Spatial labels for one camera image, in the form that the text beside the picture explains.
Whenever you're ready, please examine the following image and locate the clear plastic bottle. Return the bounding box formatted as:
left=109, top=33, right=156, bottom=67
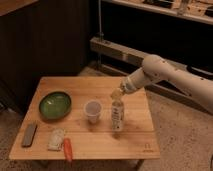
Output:
left=111, top=99, right=124, bottom=132

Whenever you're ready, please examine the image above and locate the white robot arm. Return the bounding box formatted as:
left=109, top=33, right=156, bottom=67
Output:
left=111, top=55, right=213, bottom=114

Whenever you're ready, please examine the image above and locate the clear plastic cup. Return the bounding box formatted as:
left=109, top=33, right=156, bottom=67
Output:
left=84, top=100, right=102, bottom=124

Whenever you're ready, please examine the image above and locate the wooden shelf beam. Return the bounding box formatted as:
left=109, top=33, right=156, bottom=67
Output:
left=89, top=36, right=213, bottom=111

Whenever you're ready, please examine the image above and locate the wooden table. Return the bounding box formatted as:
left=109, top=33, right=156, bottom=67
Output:
left=9, top=77, right=160, bottom=160

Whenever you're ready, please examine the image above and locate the metal pole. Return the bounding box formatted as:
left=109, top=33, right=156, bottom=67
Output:
left=98, top=0, right=104, bottom=41

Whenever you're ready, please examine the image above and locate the green bowl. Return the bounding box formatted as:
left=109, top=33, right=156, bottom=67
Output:
left=39, top=91, right=72, bottom=120

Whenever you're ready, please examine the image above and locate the orange carrot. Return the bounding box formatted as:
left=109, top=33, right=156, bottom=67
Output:
left=64, top=138, right=72, bottom=162

